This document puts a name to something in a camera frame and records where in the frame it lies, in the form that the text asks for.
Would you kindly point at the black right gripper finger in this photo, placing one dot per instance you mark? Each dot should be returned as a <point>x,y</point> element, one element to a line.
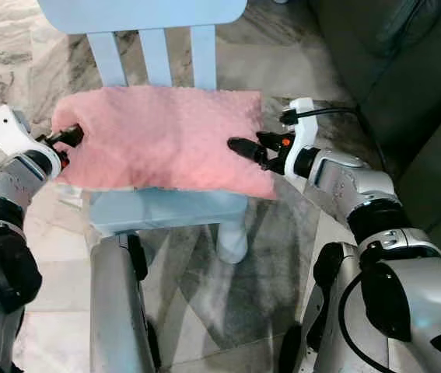
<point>243,147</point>

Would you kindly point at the pink dotted plush pillow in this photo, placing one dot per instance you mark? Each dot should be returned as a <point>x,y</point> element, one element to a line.
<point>158,136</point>

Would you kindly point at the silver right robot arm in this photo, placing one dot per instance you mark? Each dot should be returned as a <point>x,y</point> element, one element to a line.
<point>344,183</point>

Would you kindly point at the grey-green leather sofa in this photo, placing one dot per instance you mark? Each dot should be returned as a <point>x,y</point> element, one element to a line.
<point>414,70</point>

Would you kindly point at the light blue wooden chair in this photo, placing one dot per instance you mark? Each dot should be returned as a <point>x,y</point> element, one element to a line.
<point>142,12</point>

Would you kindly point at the silver right robot leg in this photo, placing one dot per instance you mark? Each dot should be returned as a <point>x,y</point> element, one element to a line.
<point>321,318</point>

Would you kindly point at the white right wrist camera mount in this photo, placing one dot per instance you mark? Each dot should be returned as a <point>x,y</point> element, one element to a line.
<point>304,124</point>

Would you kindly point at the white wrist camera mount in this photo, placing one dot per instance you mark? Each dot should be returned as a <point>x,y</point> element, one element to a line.
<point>10,128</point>
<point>304,124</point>

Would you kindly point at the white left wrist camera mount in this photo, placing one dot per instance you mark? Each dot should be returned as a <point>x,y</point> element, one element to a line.
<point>10,128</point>

